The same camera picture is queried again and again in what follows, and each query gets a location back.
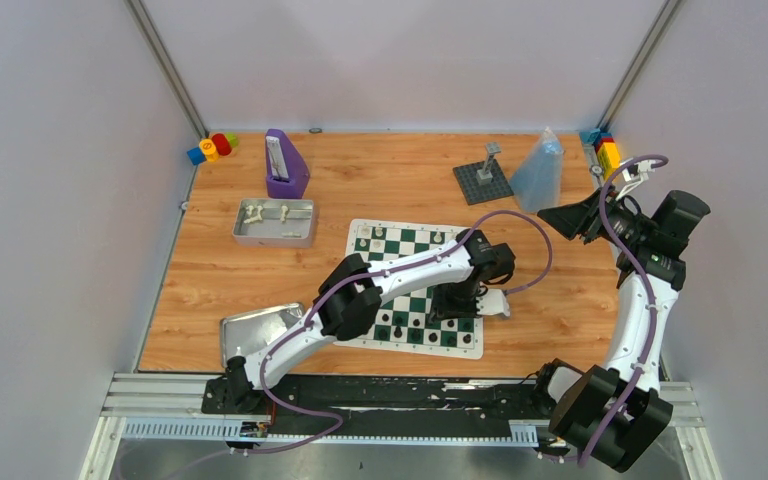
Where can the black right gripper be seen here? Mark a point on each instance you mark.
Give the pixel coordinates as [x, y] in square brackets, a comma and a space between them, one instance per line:
[580, 216]

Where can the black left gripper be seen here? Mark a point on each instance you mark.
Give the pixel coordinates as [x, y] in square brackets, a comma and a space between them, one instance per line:
[454, 305]

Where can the green white chess board mat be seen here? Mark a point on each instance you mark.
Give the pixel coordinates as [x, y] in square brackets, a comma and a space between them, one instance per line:
[402, 325]

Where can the silver tin box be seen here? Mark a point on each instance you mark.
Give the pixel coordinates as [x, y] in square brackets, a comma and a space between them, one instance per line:
[297, 243]

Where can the silver tin lid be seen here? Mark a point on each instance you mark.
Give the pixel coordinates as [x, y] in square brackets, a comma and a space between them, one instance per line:
[248, 332]

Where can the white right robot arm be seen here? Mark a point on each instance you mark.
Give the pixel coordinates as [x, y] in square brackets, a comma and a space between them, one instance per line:
[613, 412]

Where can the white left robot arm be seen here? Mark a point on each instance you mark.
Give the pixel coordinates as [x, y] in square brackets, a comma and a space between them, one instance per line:
[352, 295]

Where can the white chess pieces in tin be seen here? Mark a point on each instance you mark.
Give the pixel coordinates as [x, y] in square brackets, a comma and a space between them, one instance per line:
[274, 220]

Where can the blue plastic bag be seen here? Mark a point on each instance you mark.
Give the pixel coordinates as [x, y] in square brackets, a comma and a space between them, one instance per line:
[536, 183]

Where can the yellow red blue duplo bricks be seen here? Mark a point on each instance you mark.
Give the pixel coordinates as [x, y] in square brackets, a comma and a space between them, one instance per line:
[603, 153]

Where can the grey lego baseplate with tower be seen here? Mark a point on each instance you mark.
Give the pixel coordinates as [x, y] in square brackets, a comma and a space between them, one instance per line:
[483, 181]

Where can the purple metronome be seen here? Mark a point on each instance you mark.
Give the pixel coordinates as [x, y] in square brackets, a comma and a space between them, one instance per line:
[287, 174]

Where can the colourful toy block stack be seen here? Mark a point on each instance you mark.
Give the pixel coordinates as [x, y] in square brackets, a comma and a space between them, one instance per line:
[213, 148]

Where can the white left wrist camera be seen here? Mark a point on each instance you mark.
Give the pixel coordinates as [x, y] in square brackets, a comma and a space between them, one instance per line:
[493, 303]

